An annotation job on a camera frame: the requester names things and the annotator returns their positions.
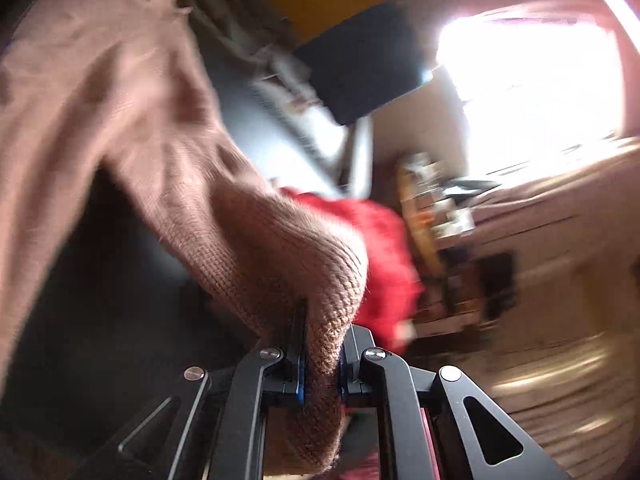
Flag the cluster of white jars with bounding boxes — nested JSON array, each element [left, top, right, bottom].
[[400, 152, 476, 241]]

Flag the bright window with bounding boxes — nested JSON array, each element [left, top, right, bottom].
[[435, 10, 626, 171]]

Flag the wooden desk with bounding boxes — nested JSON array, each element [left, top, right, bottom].
[[397, 155, 447, 281]]

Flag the black monitor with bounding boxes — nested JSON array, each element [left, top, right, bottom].
[[480, 254, 517, 319]]

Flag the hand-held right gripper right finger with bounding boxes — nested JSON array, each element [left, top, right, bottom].
[[340, 325, 571, 480]]

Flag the red knitted sweater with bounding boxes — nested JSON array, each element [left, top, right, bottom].
[[280, 187, 426, 356]]

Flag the grey drawstring hoodie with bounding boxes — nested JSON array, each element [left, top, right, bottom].
[[175, 0, 311, 81]]

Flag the white printed cushion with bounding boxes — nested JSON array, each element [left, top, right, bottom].
[[260, 55, 361, 171]]

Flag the pink knitted sweater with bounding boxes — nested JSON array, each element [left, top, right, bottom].
[[0, 0, 371, 478]]

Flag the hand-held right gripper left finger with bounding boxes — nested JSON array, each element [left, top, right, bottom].
[[67, 300, 308, 480]]

